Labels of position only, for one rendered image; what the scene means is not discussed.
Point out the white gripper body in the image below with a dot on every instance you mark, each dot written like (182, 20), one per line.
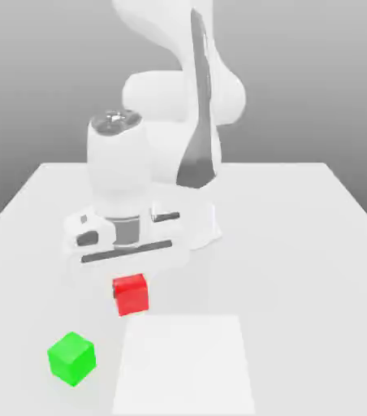
(128, 258)

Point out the small red cube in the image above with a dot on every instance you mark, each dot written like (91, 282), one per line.
(132, 296)

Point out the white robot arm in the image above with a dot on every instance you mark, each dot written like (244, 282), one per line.
(118, 162)

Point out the small green cube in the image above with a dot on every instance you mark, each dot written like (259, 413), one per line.
(71, 358)

